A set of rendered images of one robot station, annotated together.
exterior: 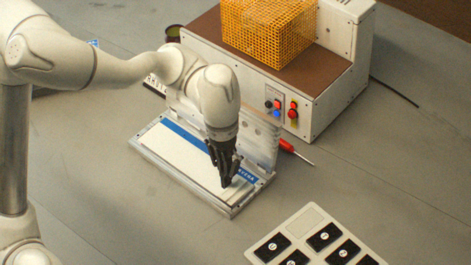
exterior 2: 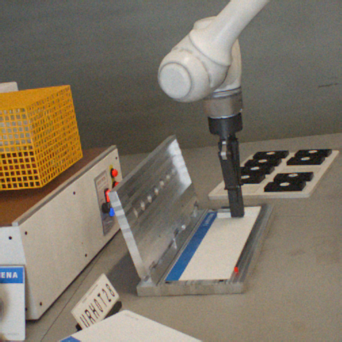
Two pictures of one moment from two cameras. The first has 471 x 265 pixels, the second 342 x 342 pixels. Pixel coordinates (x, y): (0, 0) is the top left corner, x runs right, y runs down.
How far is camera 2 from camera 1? 2.66 m
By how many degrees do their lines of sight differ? 96
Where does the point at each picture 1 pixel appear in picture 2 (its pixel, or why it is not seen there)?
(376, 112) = not seen: hidden behind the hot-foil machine
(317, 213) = (220, 190)
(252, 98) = (93, 231)
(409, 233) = (199, 169)
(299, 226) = (244, 190)
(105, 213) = not seen: outside the picture
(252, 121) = (166, 163)
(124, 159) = (270, 285)
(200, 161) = (218, 238)
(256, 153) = (188, 194)
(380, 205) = not seen: hidden behind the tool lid
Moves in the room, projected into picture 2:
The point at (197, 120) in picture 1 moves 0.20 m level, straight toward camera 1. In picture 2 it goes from (163, 236) to (239, 208)
